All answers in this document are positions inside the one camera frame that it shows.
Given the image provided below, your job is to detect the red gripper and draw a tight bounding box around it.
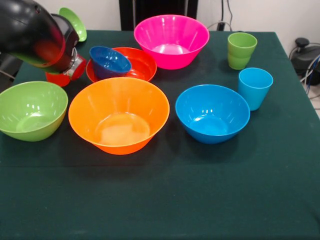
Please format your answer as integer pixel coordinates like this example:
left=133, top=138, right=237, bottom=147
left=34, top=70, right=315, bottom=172
left=69, top=58, right=88, bottom=82

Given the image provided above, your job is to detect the red-orange cup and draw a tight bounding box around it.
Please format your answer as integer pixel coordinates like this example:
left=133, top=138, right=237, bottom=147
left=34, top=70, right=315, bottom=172
left=45, top=71, right=71, bottom=88

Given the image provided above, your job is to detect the small dark blue bowl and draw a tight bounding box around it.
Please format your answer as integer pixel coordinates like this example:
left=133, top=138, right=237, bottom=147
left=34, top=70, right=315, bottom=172
left=89, top=45, right=133, bottom=81

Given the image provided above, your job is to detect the small green bowl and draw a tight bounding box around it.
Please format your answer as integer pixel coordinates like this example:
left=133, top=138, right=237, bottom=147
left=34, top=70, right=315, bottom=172
left=58, top=6, right=88, bottom=43

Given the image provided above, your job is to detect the large orange bowl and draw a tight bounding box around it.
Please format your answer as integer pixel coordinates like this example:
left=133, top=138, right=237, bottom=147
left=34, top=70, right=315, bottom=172
left=68, top=76, right=171, bottom=156

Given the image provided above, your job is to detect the red-orange bowl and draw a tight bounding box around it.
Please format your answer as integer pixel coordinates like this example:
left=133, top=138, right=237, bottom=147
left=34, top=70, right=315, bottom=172
left=86, top=47, right=158, bottom=84

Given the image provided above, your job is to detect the large pink bowl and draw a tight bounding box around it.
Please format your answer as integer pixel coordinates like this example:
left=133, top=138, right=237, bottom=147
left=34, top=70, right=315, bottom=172
left=133, top=14, right=211, bottom=70

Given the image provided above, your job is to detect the light blue bowl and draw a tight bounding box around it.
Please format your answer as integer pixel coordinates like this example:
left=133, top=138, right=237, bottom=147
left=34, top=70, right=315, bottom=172
left=175, top=84, right=251, bottom=145

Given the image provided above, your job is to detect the large green bowl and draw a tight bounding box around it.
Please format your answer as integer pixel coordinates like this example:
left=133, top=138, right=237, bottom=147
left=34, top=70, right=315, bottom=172
left=0, top=80, right=69, bottom=143

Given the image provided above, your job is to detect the dark green tablecloth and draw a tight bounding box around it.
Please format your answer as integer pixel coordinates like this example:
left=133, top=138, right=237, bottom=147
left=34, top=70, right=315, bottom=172
left=0, top=29, right=320, bottom=240

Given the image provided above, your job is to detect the green cup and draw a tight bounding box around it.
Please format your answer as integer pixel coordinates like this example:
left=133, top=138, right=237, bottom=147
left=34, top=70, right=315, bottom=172
left=227, top=32, right=258, bottom=71

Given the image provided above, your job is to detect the light blue cup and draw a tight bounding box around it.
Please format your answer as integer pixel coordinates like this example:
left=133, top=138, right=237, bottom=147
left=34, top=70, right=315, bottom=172
left=237, top=67, right=274, bottom=112

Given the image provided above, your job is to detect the black stand base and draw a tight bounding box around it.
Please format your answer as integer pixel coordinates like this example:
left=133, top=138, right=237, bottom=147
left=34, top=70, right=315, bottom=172
left=289, top=37, right=320, bottom=76

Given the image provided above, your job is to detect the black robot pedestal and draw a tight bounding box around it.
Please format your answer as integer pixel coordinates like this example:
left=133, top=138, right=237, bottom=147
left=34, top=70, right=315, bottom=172
left=118, top=0, right=199, bottom=32

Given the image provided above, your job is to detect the black wall cable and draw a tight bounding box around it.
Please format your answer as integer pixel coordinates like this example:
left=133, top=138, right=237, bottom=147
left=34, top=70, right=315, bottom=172
left=225, top=0, right=234, bottom=31

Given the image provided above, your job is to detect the white and blue cable bundle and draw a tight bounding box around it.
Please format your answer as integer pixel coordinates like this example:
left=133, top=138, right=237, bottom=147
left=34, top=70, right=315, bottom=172
left=299, top=53, right=320, bottom=111

